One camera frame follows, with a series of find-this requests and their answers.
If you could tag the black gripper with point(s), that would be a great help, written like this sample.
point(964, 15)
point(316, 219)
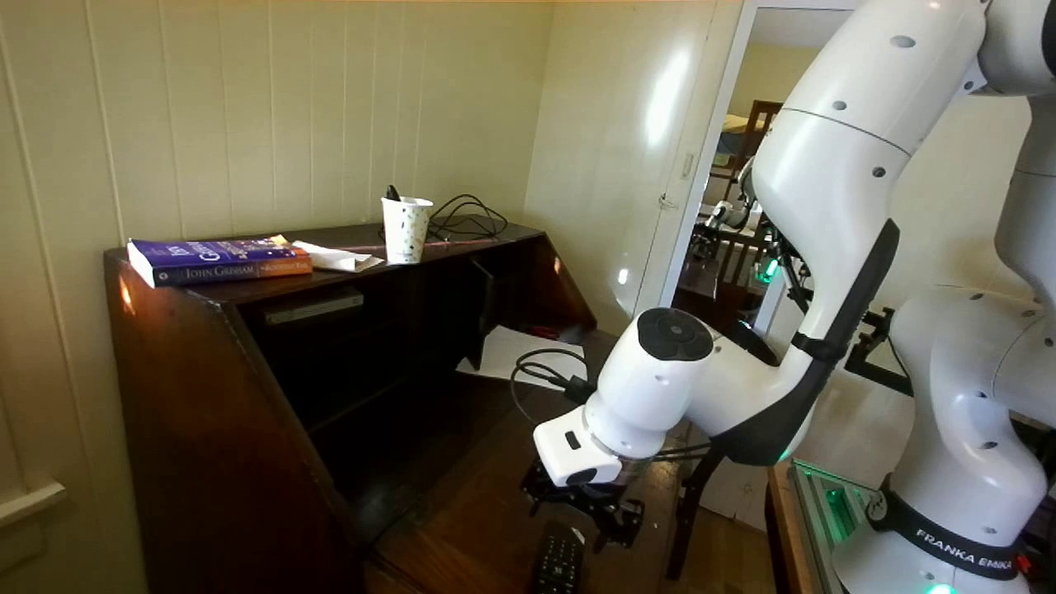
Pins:
point(623, 515)

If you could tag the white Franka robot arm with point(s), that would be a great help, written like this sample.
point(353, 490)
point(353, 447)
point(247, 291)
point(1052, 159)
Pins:
point(836, 166)

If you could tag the white paper sheet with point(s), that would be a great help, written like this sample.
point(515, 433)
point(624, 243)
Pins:
point(498, 351)

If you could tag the light wooden robot table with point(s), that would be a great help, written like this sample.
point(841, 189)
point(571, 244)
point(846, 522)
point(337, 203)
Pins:
point(786, 528)

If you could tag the dark chair beyond doorway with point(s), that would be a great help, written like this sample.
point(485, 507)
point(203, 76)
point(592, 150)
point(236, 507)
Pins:
point(729, 252)

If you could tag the white paper cup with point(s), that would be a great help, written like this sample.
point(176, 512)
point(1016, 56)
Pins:
point(408, 231)

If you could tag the white folded papers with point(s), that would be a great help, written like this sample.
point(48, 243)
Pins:
point(334, 257)

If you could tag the dark wooden secretary desk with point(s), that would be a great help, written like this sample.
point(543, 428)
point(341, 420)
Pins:
point(220, 440)

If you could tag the black pen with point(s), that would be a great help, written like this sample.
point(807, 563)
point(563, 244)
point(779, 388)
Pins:
point(390, 192)

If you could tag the blue hardcover book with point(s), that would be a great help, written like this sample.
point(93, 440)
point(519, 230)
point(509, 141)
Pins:
point(209, 257)

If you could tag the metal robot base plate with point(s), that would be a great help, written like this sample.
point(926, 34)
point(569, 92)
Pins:
point(830, 507)

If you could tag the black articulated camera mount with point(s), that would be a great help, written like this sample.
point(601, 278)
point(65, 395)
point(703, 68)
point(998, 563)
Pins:
point(871, 344)

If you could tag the white door frame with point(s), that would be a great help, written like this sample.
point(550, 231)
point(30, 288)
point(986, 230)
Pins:
point(729, 44)

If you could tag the white wall trim ledge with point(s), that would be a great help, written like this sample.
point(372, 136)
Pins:
point(26, 504)

